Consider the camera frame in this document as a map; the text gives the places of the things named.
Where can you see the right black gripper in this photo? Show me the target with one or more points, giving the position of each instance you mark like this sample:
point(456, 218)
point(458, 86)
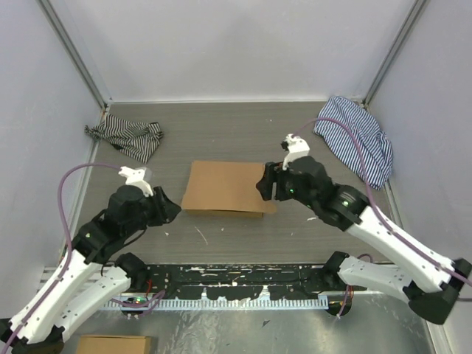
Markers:
point(273, 173)

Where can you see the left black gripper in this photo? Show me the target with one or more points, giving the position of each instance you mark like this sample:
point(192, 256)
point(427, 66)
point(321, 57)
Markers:
point(167, 209)

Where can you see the brown cardboard box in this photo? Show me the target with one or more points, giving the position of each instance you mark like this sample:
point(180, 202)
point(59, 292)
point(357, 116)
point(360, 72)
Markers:
point(225, 189)

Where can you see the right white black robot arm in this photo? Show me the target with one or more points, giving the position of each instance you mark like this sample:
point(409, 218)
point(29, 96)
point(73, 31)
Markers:
point(428, 282)

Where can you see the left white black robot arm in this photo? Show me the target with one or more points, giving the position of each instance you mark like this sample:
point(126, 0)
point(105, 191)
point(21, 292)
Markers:
point(55, 311)

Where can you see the small cardboard box foreground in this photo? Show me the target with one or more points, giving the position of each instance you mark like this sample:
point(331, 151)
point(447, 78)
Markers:
point(101, 344)

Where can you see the black white striped cloth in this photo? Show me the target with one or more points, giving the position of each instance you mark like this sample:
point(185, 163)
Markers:
point(137, 140)

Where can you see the blue white striped cloth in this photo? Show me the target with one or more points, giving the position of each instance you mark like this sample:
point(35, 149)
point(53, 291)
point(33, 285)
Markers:
point(356, 139)

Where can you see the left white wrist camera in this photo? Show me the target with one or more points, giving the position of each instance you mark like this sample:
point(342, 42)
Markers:
point(139, 178)

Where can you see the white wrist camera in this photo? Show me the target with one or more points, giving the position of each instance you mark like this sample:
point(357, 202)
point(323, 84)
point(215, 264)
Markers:
point(139, 178)
point(296, 148)

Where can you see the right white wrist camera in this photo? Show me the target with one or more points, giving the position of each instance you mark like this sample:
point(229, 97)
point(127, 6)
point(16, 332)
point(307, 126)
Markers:
point(296, 148)

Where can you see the left aluminium frame post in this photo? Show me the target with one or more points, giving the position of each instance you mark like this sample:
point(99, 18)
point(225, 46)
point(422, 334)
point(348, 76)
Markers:
point(71, 50)

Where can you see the aluminium frame post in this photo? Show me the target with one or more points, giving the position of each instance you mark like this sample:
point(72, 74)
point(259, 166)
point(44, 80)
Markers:
point(399, 42)
point(71, 50)

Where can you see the right aluminium frame post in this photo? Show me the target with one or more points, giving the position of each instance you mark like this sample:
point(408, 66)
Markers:
point(399, 42)

